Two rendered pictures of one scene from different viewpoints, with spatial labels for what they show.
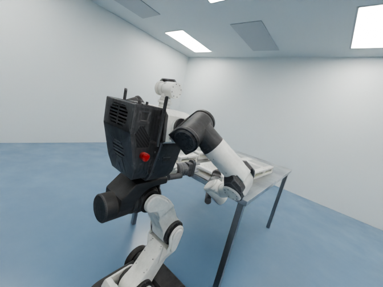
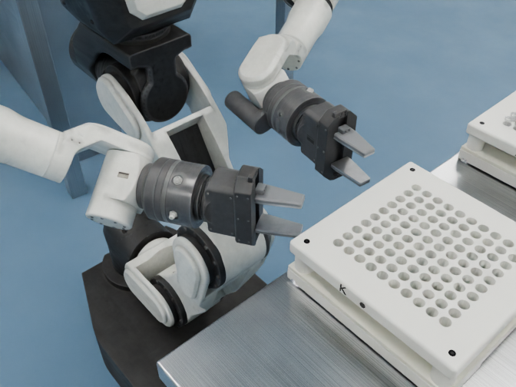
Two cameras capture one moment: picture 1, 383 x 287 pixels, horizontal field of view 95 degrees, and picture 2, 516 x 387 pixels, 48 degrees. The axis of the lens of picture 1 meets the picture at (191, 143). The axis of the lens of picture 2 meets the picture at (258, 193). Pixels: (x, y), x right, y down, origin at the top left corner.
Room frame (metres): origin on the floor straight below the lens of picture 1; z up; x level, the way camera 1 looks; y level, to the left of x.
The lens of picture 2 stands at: (1.19, -0.75, 1.44)
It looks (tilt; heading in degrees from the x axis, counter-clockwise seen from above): 42 degrees down; 101
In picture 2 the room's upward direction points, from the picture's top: straight up
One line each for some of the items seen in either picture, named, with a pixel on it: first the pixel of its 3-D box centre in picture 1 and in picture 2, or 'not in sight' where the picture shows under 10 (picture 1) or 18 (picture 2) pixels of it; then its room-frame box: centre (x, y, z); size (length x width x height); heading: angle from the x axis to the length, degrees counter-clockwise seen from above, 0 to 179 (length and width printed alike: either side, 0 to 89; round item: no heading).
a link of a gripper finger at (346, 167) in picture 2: not in sight; (351, 173); (1.19, -0.07, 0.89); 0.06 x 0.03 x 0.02; 135
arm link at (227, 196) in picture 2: (215, 181); (214, 200); (1.01, -0.19, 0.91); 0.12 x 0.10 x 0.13; 175
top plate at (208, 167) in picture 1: (216, 169); (427, 252); (1.30, -0.23, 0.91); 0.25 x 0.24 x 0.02; 53
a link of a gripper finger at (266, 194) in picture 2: not in sight; (279, 194); (1.10, -0.20, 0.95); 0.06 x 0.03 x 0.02; 175
